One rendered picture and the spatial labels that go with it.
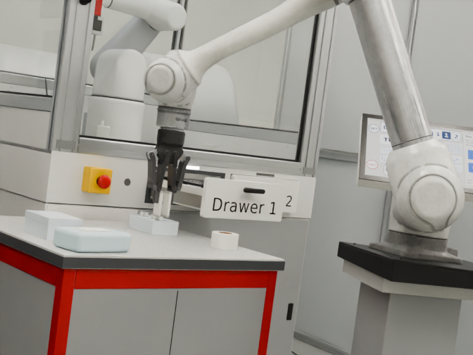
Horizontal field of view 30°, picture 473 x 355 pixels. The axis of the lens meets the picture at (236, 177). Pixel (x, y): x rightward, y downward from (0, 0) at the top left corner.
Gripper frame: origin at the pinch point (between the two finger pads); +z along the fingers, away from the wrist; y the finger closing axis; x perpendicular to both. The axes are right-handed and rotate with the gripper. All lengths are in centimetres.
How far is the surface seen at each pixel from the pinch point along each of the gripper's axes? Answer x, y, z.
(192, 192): 4.6, 12.5, -3.4
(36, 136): 35.1, -22.5, -13.3
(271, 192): -3.7, 34.4, -5.9
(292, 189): 25, 67, -5
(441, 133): 13, 125, -32
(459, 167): 2, 124, -20
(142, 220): 3.6, -3.3, 5.3
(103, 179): 17.6, -9.2, -3.8
